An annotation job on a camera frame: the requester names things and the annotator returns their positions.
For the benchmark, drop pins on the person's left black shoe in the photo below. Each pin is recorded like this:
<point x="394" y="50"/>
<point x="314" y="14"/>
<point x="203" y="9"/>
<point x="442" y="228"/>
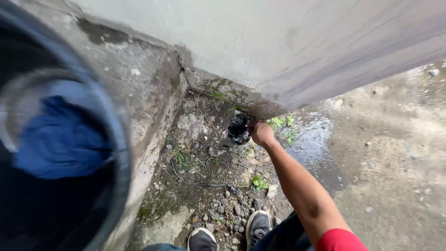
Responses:
<point x="202" y="240"/>

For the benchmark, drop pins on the pile of small grey stones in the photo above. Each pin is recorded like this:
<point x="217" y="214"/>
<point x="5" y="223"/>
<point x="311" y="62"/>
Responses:
<point x="230" y="214"/>

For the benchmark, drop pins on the green weed cluster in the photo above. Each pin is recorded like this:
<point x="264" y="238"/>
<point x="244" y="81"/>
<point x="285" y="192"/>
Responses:
<point x="284" y="127"/>

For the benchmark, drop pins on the person's right fingers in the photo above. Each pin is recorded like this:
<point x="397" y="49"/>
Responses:
<point x="251" y="129"/>

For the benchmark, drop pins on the person's red sleeve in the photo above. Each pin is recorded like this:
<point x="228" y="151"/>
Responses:
<point x="339" y="241"/>

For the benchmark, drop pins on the blue cloth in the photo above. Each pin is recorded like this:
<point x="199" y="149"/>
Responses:
<point x="61" y="139"/>

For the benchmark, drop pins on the large dark blue bin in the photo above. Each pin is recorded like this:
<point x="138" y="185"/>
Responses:
<point x="62" y="132"/>

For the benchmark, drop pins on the thin dry twig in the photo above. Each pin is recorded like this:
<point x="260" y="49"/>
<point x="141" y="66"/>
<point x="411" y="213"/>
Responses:
<point x="198" y="179"/>

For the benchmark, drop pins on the person's black shoe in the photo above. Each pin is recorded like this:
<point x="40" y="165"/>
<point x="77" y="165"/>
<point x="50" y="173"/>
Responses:
<point x="202" y="240"/>
<point x="257" y="226"/>

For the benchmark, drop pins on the person's right hand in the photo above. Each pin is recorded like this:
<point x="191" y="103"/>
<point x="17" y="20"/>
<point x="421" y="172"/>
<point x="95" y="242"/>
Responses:
<point x="261" y="133"/>

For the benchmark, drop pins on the person's dark blue trousers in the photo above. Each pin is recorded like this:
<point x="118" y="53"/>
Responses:
<point x="282" y="235"/>

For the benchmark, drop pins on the black plastic bag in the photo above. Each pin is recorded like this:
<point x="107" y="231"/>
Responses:
<point x="238" y="129"/>

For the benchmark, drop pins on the small green weed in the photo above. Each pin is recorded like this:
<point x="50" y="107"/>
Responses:
<point x="259" y="182"/>

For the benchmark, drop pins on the person's right black shoe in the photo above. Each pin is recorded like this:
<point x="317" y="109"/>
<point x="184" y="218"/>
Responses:
<point x="257" y="226"/>

